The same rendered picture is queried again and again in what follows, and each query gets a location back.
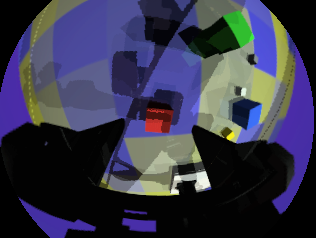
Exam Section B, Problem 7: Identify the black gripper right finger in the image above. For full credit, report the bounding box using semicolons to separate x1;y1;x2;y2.
191;124;267;189

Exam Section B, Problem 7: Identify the blue cube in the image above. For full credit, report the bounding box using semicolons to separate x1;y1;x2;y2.
232;98;262;130

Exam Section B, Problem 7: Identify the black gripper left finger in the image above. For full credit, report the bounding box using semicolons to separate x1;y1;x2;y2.
41;119;125;187

